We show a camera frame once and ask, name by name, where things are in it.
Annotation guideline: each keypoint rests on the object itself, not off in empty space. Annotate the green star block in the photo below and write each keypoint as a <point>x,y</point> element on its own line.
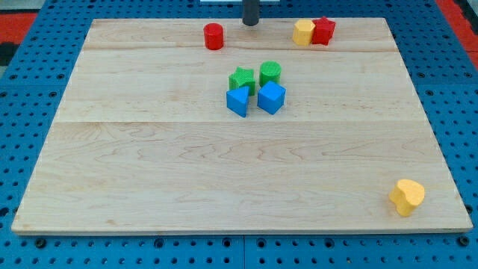
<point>243,77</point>

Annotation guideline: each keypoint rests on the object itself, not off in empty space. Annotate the yellow hexagon block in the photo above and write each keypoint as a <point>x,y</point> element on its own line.
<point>303,32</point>

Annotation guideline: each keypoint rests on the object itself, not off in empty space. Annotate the red star block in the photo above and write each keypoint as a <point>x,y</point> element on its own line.
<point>323,31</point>

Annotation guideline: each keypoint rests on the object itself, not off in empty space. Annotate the blue triangle block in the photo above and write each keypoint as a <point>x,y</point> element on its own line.
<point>237,100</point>

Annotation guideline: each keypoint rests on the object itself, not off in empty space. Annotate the blue cube block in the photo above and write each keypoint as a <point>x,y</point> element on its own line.
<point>271,97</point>

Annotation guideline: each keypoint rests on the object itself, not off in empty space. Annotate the green cylinder block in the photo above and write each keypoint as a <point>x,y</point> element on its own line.
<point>269,71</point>

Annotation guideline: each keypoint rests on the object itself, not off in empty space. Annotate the light wooden board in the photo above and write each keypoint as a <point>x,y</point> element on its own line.
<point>142,142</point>

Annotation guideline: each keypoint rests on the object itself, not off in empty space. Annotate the red cylinder block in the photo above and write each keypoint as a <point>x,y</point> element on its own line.
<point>213,36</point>

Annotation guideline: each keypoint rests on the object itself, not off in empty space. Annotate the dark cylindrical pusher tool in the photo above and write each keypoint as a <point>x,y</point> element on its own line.
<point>250,12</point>

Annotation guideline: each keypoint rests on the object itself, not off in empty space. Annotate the yellow heart block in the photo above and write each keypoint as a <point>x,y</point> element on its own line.
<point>407,195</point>

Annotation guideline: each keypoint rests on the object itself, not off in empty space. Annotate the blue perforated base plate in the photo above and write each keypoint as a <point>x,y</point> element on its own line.
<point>35,79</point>

